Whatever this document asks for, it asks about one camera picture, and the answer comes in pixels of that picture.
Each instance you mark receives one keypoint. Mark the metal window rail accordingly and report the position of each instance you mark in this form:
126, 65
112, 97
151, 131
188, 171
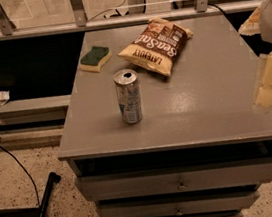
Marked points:
96, 18

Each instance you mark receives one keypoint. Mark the grey drawer cabinet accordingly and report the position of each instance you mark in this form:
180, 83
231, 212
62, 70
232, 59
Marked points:
201, 114

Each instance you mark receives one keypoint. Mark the top grey drawer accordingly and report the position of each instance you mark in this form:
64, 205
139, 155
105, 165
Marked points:
174, 180

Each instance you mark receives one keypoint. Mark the grey low ledge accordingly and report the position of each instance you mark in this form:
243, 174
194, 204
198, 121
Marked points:
34, 110

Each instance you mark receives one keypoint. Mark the silver blue redbull can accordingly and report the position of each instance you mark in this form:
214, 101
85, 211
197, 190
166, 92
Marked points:
128, 95

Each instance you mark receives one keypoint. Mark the middle grey drawer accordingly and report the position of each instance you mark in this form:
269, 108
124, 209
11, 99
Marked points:
181, 206

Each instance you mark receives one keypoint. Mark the green yellow sponge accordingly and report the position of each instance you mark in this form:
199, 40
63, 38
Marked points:
95, 59

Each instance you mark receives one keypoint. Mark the brown sea salt chip bag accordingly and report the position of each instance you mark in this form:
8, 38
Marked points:
158, 46

